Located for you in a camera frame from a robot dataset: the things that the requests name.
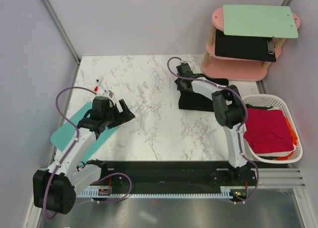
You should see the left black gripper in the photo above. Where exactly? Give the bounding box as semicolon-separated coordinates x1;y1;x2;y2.
103;99;135;129

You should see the black t shirt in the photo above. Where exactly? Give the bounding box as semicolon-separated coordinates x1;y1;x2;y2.
174;78;214;112

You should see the teal cutting mat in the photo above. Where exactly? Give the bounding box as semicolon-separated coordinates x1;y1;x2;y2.
50;101;120;164

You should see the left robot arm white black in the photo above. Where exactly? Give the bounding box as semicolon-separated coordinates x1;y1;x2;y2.
33;96;135;214

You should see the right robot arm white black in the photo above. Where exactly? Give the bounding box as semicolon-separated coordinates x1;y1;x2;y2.
175;78;247;185

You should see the red white marker pen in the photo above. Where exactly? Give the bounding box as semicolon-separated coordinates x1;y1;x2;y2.
94;76;109;95

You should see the dark green garment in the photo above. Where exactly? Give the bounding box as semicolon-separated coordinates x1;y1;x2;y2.
246;104;274;110

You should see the white plastic laundry basket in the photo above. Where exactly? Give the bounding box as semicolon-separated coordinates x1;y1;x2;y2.
243;94;303;164

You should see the black clipboard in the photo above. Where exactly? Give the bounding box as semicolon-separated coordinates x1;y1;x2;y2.
215;29;276;62

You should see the magenta t shirt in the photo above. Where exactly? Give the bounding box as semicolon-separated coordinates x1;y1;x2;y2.
244;109;294;154

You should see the green clipboard board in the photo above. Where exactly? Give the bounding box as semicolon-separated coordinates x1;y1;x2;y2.
223;4;298;39

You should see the orange garment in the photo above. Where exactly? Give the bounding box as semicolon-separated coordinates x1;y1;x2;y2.
275;117;298;160

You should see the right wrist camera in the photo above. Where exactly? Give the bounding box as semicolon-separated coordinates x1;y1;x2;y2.
176;61;194;78

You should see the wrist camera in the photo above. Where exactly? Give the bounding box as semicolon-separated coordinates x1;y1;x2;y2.
92;90;115;113
176;61;194;78

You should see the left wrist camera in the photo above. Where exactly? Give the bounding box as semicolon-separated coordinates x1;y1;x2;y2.
92;90;115;113

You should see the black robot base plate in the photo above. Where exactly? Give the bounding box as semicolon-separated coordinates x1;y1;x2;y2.
87;160;257;193

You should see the white slotted cable duct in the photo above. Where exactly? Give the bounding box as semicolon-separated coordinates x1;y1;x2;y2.
77;186;233;199

